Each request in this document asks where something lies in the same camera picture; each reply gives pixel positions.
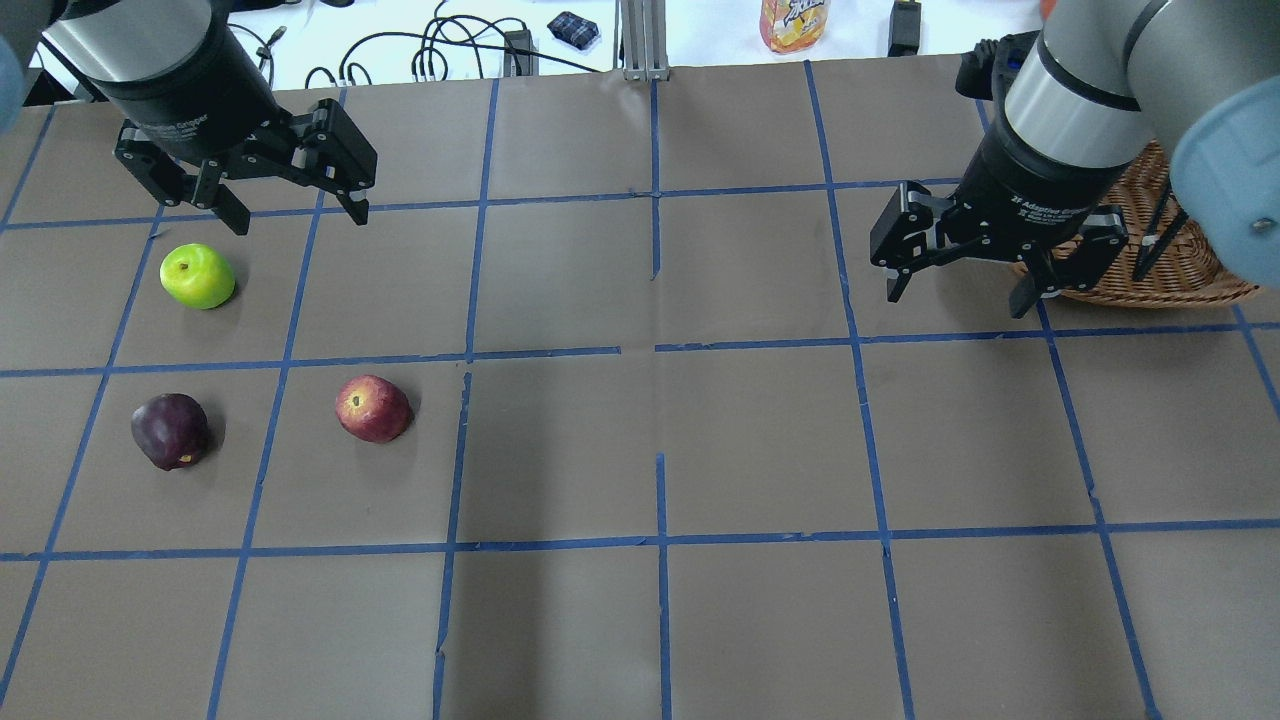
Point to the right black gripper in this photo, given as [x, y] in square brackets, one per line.
[1025, 185]

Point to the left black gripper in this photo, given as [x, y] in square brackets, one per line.
[188, 112]

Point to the green apple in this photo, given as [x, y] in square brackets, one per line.
[197, 276]

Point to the red apple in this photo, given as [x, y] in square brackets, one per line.
[373, 409]

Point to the dark purple apple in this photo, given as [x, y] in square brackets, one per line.
[172, 431]

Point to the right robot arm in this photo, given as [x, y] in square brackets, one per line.
[1075, 104]

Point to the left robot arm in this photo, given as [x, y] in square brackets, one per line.
[90, 34]

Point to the wicker basket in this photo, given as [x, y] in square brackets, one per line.
[1167, 261]

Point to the black power adapter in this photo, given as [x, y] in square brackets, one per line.
[905, 30]

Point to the orange drink bottle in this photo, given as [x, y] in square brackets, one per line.
[791, 26]

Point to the dark blue checkered pouch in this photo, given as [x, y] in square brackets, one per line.
[574, 30]

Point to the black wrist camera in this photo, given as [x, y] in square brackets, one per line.
[986, 73]

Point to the aluminium frame post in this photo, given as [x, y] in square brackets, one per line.
[642, 40]

